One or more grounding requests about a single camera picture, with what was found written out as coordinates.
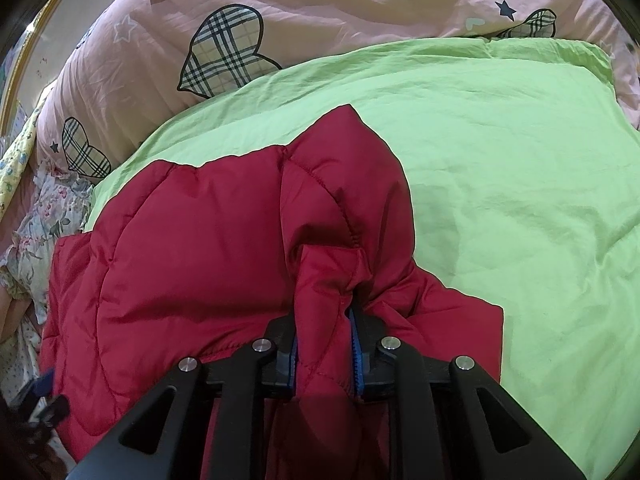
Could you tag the pink bed sheet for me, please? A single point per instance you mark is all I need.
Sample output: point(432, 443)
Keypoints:
point(15, 310)

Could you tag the floral ruffled pillow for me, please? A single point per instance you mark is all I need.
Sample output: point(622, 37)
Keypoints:
point(50, 220)

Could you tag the yellow floral cloth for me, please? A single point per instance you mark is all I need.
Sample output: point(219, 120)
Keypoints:
point(15, 160)

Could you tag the pink duvet with plaid hearts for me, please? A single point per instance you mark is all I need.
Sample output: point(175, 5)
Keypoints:
point(350, 5)

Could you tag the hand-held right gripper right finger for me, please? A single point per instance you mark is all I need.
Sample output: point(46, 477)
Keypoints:
point(356, 352)

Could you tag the light green blanket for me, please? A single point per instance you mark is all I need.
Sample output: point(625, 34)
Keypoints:
point(500, 185)

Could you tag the red quilted jacket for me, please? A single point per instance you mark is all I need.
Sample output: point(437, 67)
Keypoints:
point(200, 260)

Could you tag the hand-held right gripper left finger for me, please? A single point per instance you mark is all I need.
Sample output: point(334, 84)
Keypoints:
point(292, 357)

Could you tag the gold framed picture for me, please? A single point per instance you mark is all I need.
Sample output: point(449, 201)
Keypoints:
point(30, 37)

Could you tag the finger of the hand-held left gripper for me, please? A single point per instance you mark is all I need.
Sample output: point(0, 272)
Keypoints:
point(56, 406)
point(44, 381)

